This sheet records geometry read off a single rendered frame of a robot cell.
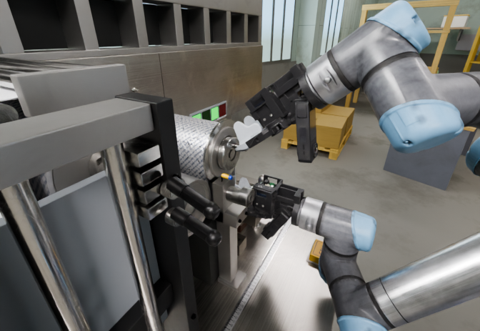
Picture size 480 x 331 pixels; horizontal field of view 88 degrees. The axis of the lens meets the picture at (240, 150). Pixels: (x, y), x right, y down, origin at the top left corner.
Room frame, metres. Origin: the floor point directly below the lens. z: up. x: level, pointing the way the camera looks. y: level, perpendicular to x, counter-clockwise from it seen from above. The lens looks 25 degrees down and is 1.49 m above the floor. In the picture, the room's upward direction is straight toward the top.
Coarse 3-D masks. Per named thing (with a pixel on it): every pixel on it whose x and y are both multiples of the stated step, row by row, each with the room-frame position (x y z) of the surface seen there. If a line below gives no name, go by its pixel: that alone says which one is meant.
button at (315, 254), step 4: (316, 240) 0.56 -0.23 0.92; (320, 240) 0.56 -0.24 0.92; (316, 244) 0.55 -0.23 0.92; (320, 244) 0.55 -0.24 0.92; (312, 248) 0.53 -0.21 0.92; (316, 248) 0.53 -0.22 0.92; (320, 248) 0.53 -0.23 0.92; (312, 252) 0.52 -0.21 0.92; (316, 252) 0.52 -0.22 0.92; (320, 252) 0.52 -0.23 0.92; (312, 256) 0.51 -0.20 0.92; (316, 256) 0.50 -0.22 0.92; (312, 260) 0.51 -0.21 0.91; (316, 260) 0.50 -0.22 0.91
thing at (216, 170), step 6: (222, 132) 0.48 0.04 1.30; (228, 132) 0.50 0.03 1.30; (234, 132) 0.53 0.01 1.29; (216, 138) 0.47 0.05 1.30; (222, 138) 0.48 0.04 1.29; (216, 144) 0.46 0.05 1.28; (216, 150) 0.46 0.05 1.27; (210, 156) 0.45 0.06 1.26; (210, 162) 0.45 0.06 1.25; (216, 162) 0.46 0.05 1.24; (216, 168) 0.46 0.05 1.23; (216, 174) 0.46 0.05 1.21
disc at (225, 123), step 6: (222, 120) 0.50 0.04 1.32; (228, 120) 0.51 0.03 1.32; (216, 126) 0.48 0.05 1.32; (222, 126) 0.49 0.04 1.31; (228, 126) 0.51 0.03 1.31; (216, 132) 0.47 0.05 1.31; (210, 138) 0.45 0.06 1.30; (210, 144) 0.45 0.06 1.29; (204, 150) 0.44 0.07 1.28; (210, 150) 0.45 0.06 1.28; (204, 156) 0.44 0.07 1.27; (204, 162) 0.44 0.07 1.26; (204, 168) 0.44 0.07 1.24; (210, 168) 0.45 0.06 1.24; (210, 174) 0.45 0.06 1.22; (210, 180) 0.45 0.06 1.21
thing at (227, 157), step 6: (228, 138) 0.49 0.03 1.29; (234, 138) 0.50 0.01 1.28; (222, 144) 0.47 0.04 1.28; (228, 144) 0.47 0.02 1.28; (234, 144) 0.50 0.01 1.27; (222, 150) 0.46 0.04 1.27; (228, 150) 0.47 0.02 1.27; (234, 150) 0.50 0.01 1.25; (216, 156) 0.46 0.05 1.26; (222, 156) 0.46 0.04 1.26; (228, 156) 0.47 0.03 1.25; (234, 156) 0.50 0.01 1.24; (222, 162) 0.46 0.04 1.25; (228, 162) 0.47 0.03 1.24; (234, 162) 0.50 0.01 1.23; (222, 168) 0.47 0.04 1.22; (228, 168) 0.47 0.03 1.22
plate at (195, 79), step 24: (240, 48) 1.23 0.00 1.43; (144, 72) 0.74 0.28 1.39; (168, 72) 0.82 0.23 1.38; (192, 72) 0.92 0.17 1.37; (216, 72) 1.06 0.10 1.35; (240, 72) 1.23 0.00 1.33; (168, 96) 0.81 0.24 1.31; (192, 96) 0.92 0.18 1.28; (216, 96) 1.05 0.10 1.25; (240, 96) 1.23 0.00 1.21; (216, 120) 1.04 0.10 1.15
